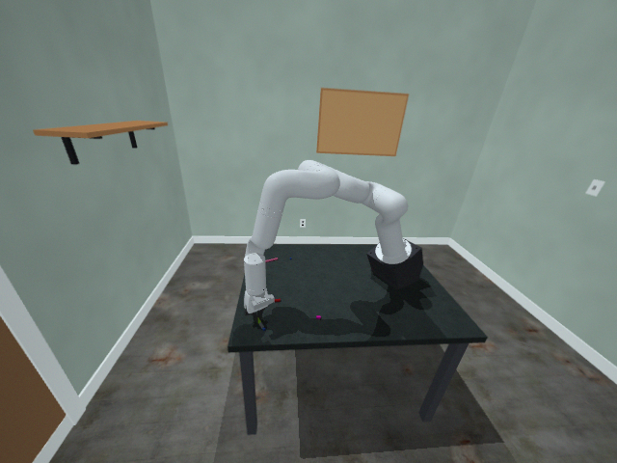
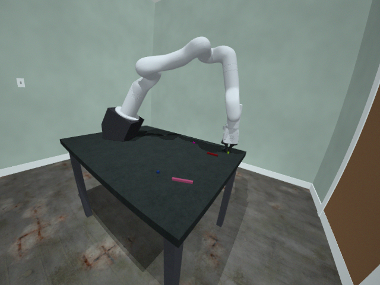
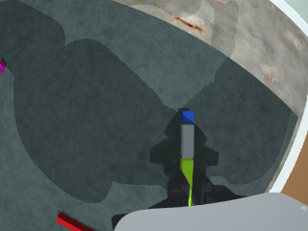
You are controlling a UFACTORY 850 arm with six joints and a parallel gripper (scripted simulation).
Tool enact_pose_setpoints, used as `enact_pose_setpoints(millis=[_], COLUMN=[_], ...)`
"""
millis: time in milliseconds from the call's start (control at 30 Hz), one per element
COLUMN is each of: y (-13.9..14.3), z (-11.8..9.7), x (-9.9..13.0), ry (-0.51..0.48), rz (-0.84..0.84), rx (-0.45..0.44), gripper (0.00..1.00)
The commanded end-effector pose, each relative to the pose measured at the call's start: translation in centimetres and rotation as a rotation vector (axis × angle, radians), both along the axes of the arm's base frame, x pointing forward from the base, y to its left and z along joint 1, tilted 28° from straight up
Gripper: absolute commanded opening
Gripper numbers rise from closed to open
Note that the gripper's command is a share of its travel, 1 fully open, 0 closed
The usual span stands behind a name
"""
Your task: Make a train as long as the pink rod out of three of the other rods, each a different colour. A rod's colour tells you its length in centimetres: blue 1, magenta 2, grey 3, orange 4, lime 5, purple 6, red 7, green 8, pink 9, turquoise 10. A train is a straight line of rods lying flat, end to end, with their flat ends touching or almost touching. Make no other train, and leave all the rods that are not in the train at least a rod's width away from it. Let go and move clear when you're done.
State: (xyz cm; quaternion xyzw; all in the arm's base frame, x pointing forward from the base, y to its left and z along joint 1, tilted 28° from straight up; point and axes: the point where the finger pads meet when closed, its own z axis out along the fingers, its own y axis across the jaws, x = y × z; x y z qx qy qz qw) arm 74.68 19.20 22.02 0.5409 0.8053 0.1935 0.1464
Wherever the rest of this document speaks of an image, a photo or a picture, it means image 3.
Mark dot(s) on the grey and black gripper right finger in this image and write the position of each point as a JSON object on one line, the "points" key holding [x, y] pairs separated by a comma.
{"points": [[202, 193]]}

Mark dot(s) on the lime green rod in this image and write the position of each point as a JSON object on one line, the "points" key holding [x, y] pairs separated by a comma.
{"points": [[187, 168]]}

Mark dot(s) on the magenta rod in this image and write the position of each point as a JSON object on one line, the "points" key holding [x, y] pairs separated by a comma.
{"points": [[2, 67]]}

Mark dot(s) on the small blue block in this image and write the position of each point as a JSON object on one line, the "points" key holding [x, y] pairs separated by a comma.
{"points": [[187, 116]]}

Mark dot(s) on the red rod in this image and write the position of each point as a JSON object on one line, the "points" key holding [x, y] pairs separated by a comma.
{"points": [[71, 224]]}

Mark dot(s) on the grey rod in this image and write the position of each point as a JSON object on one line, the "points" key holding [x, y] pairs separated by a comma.
{"points": [[187, 140]]}

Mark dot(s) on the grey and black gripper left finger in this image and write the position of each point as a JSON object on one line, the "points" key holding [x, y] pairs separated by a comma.
{"points": [[178, 195]]}

